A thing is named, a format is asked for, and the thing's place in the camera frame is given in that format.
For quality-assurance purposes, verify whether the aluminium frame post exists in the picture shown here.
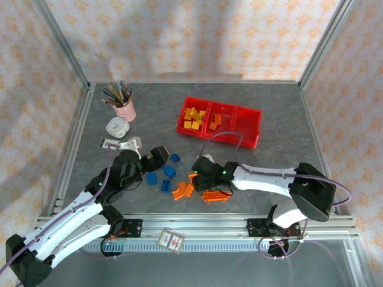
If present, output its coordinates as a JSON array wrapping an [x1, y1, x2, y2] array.
[[297, 0, 357, 90], [31, 0, 92, 90]]

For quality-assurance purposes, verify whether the playing card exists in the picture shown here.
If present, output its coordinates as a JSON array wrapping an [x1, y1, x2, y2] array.
[[157, 229, 186, 255]]

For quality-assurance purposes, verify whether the red three-compartment bin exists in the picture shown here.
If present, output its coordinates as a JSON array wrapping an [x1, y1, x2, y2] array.
[[176, 95, 263, 149]]

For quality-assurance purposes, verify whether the pink cup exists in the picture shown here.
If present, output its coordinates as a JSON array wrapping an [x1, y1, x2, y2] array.
[[113, 97, 137, 123]]

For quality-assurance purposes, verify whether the wide aluminium mounting rail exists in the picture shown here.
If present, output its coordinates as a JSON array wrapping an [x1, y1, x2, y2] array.
[[35, 212, 360, 240]]

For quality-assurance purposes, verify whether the orange patterned backdrop cloth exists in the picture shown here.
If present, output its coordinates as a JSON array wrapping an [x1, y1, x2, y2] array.
[[0, 0, 383, 252]]

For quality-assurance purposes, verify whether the white square clock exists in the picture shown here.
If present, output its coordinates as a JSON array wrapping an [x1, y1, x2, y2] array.
[[105, 117, 131, 139]]

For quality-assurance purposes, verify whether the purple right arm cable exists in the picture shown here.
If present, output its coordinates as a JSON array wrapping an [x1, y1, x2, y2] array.
[[199, 131, 352, 261]]

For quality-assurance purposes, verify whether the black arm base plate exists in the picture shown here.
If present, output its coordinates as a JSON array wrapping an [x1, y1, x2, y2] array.
[[247, 218, 301, 239], [119, 219, 143, 239]]

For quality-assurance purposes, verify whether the aluminium side rail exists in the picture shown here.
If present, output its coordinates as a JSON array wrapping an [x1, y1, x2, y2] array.
[[38, 85, 96, 218], [299, 85, 344, 216]]

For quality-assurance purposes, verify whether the orange lego plate with holes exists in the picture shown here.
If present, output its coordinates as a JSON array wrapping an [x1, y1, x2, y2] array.
[[201, 191, 233, 204]]

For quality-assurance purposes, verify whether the grey slotted cable duct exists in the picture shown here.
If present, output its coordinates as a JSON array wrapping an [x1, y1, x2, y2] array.
[[73, 240, 270, 252]]

